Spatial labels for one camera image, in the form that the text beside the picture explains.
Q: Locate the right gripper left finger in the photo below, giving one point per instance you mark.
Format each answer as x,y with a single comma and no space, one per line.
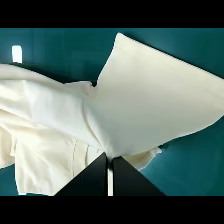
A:
90,180

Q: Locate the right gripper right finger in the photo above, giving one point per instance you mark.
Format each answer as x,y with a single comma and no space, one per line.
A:
131,180

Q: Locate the cream T-shirt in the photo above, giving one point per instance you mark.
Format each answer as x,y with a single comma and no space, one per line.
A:
143,100

